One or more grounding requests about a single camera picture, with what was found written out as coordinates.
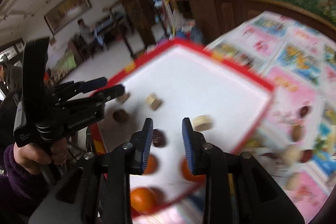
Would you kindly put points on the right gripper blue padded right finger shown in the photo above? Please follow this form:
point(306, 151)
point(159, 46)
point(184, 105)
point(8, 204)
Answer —
point(193, 142)

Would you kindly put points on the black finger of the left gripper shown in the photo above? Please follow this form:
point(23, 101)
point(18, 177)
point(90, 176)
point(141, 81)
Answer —
point(98, 98)

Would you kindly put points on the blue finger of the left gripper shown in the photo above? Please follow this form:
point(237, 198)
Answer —
point(66, 91)

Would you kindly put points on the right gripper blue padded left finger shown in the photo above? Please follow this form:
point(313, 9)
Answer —
point(141, 142)

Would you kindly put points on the dark red date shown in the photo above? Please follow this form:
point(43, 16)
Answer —
point(304, 111)
point(159, 139)

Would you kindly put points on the person's left hand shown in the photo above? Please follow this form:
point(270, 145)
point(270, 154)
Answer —
point(30, 157)

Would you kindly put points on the beige round fruit slice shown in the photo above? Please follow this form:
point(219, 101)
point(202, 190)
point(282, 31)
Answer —
point(202, 123)

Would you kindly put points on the orange mandarin middle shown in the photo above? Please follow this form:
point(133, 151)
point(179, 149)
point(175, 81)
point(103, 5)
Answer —
point(152, 165)

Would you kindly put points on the orange mandarin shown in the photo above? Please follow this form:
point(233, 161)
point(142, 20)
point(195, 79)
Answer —
point(143, 199)
point(187, 175)
point(152, 165)

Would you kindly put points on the brown round longan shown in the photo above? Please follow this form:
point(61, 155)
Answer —
point(120, 116)

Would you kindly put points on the orange mandarin right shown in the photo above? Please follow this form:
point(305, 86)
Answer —
point(187, 175)

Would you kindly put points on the beige cut fruit piece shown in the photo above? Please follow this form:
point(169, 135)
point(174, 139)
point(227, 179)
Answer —
point(153, 101)

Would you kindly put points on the seated person in background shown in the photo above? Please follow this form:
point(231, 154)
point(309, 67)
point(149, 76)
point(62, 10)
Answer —
point(87, 32)

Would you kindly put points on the orange mandarin front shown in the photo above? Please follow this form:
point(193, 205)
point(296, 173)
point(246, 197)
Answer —
point(143, 199)

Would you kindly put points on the red rimmed white tray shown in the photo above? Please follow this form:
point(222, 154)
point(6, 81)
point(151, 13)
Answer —
point(190, 82)

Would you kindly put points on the framed landscape painting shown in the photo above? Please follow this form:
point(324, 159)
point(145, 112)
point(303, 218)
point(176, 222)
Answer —
point(64, 13)

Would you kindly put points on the floral patterned tablecloth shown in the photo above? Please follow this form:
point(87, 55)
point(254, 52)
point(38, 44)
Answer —
point(288, 56)

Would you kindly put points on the dark red date on cloth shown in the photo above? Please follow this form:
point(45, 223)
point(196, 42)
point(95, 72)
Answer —
point(304, 111)

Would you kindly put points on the wooden low cabinet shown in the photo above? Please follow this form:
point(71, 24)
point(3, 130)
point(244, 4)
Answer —
point(216, 17)

